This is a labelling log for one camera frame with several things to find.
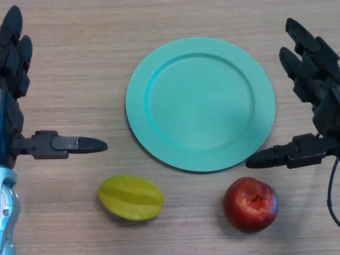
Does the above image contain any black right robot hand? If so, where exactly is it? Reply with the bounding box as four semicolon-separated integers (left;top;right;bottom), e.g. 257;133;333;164
245;18;340;169

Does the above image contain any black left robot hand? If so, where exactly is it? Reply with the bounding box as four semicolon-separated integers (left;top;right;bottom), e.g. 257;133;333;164
0;5;108;169

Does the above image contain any yellow starfruit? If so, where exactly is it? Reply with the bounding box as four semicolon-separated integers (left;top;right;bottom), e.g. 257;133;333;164
97;174;164;221

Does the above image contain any teal green round plate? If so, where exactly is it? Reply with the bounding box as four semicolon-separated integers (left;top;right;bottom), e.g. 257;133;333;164
125;37;276;174

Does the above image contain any red apple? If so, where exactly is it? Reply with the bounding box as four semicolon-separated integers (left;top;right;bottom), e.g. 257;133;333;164
222;176;279;234

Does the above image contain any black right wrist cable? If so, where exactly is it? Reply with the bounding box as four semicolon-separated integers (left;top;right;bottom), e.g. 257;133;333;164
326;156;340;228

